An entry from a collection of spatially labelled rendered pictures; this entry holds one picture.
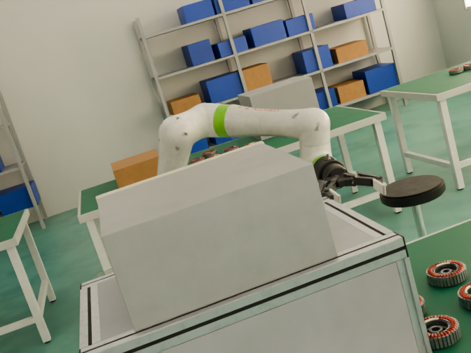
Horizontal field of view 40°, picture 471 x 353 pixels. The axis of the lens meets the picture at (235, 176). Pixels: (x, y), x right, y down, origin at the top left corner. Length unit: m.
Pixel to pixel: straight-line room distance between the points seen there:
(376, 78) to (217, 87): 2.08
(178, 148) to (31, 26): 6.29
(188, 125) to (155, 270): 0.98
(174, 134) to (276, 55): 6.58
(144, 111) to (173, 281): 7.14
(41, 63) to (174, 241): 7.16
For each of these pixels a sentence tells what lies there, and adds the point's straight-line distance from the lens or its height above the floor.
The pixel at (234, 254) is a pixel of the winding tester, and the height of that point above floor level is 1.20.
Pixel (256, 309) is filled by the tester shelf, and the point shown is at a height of 1.08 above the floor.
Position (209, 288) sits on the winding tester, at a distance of 1.28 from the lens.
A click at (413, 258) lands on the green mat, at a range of 2.17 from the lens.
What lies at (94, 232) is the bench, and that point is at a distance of 4.32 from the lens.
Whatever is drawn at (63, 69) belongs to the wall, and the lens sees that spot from 8.31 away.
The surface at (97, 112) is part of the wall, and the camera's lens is 8.32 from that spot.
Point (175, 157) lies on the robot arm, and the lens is 2.18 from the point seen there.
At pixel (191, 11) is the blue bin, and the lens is 7.89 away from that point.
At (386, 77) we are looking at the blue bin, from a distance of 8.63.
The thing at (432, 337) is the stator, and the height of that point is 0.78.
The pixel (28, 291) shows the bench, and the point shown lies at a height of 0.38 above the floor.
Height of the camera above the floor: 1.62
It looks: 13 degrees down
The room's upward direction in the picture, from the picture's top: 17 degrees counter-clockwise
